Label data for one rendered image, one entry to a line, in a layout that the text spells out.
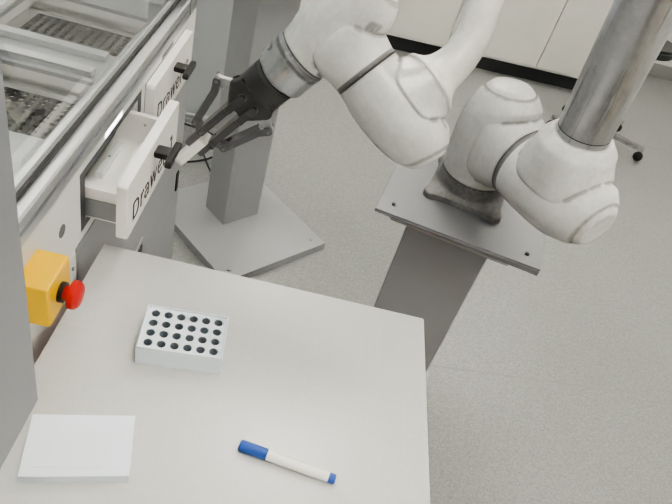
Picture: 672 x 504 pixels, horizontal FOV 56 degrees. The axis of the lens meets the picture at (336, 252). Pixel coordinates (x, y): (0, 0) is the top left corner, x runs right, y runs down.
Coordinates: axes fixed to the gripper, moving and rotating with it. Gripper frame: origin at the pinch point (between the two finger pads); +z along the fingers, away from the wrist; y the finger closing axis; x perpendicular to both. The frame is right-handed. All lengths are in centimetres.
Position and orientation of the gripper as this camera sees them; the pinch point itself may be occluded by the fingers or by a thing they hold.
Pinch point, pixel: (192, 147)
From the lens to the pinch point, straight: 111.0
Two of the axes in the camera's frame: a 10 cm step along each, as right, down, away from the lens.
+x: -0.8, 6.4, -7.7
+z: -7.5, 4.7, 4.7
